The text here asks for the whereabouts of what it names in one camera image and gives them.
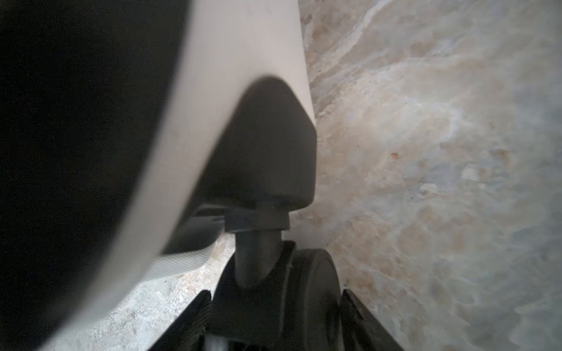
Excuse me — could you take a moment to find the white black suitcase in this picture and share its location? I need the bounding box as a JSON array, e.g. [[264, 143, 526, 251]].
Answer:
[[1, 1, 342, 350]]

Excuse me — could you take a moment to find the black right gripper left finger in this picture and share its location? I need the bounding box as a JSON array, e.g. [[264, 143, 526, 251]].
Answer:
[[149, 290, 212, 351]]

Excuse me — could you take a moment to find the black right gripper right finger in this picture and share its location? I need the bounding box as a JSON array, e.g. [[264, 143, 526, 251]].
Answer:
[[340, 289, 404, 351]]

